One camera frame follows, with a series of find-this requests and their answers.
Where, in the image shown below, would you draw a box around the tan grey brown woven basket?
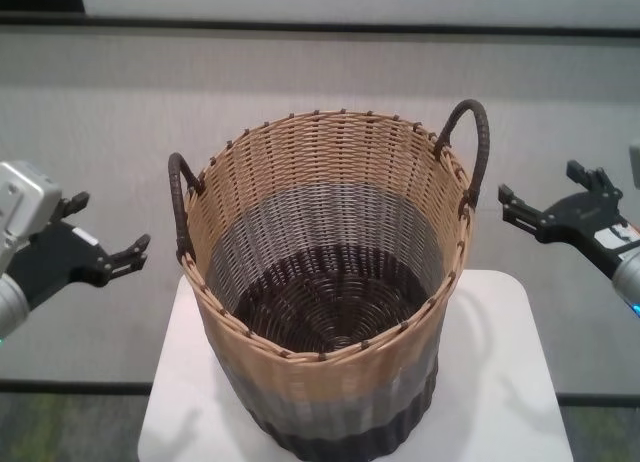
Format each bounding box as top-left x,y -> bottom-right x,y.
168,98 -> 491,462

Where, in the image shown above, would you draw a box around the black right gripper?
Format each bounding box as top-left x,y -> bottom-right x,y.
497,159 -> 640,279

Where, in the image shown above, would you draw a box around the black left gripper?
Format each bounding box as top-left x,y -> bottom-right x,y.
9,191 -> 152,309

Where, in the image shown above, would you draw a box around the black wall baseboard strip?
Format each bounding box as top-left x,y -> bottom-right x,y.
0,10 -> 640,39

